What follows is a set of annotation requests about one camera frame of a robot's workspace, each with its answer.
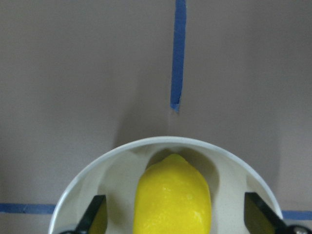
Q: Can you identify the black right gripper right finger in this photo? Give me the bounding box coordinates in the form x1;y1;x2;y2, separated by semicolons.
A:
244;192;312;234

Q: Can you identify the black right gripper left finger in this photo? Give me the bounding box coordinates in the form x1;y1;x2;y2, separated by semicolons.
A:
60;195;108;234

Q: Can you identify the white ceramic bowl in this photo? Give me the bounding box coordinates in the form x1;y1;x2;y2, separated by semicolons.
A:
48;136;282;234

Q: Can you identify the yellow lemon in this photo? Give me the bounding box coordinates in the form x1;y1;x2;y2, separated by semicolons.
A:
133;154;212;234

